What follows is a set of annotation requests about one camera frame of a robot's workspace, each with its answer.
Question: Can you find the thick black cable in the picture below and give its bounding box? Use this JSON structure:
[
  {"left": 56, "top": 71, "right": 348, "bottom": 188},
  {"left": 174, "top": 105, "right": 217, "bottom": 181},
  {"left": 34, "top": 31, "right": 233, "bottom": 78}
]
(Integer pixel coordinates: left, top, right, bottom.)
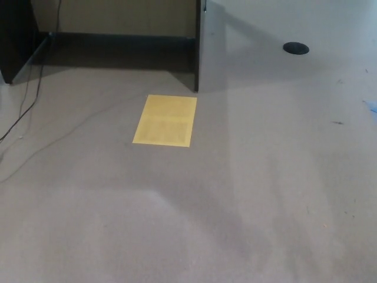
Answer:
[{"left": 0, "top": 0, "right": 62, "bottom": 142}]

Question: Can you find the dark wooden desk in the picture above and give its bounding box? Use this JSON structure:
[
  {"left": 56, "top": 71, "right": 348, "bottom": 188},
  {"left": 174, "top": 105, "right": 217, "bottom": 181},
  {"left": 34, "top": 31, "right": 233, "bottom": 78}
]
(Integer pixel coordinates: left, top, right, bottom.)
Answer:
[{"left": 0, "top": 0, "right": 209, "bottom": 93}]

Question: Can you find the yellow paper sheet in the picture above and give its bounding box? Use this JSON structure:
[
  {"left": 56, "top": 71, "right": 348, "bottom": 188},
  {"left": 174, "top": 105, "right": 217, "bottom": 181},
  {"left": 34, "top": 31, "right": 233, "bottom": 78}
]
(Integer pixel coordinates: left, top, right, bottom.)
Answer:
[{"left": 131, "top": 94, "right": 198, "bottom": 147}]

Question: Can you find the thin grey cable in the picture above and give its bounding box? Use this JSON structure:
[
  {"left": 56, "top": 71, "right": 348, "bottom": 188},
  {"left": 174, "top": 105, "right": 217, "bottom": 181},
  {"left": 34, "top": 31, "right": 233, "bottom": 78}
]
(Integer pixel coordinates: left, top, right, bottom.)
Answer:
[{"left": 0, "top": 96, "right": 148, "bottom": 185}]

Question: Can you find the thin dark cable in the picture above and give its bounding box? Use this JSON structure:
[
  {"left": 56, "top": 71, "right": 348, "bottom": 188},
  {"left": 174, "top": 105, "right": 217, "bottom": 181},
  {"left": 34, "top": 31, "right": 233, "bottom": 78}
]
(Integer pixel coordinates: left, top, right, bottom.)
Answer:
[{"left": 0, "top": 58, "right": 34, "bottom": 145}]

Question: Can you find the black round floor cover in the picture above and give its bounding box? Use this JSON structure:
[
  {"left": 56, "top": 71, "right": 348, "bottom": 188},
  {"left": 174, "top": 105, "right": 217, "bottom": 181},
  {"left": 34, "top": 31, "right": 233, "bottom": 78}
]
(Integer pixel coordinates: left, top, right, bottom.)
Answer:
[{"left": 283, "top": 42, "right": 310, "bottom": 55}]

